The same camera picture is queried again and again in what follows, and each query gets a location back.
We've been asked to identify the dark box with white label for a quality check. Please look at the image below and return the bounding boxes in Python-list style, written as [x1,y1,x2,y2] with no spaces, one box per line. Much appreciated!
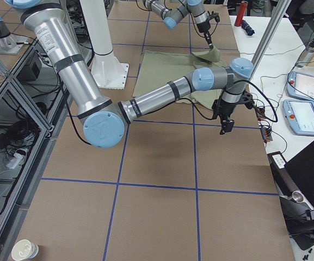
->
[267,151,299,196]

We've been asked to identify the blue teach pendant near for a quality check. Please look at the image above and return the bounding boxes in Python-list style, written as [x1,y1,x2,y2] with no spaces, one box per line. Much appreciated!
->
[282,100,314,136]

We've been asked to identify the blue teach pendant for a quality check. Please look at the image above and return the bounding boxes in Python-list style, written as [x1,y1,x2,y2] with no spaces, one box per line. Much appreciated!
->
[282,100,314,136]
[287,71,314,101]

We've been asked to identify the aluminium frame post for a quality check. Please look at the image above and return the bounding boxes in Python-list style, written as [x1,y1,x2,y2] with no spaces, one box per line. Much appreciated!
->
[250,0,291,80]

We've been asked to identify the black power brick box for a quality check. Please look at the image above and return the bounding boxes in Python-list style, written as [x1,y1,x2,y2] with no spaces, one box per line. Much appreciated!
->
[16,53,42,81]

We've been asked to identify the paper cup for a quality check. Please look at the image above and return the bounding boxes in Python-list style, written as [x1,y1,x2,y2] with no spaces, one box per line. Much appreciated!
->
[11,239,39,261]

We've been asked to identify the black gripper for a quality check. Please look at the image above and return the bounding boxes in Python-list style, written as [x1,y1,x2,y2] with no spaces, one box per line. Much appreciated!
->
[196,21,214,49]
[213,98,236,135]

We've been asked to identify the aluminium frame cart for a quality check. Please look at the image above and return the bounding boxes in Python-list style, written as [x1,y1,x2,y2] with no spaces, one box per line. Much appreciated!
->
[0,36,72,260]

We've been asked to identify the olive green long-sleeve shirt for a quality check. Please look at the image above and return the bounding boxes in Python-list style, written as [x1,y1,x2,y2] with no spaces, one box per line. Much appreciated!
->
[133,48,226,97]

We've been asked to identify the red cylinder bottle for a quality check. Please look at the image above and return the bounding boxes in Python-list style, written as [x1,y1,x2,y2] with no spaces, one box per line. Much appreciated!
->
[234,1,248,27]

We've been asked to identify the folded dark blue umbrella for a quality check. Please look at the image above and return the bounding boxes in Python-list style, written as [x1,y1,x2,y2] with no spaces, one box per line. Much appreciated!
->
[241,20,255,36]

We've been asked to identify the blue teach pendant far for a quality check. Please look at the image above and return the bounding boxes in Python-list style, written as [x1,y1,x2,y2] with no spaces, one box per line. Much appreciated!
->
[287,71,314,101]

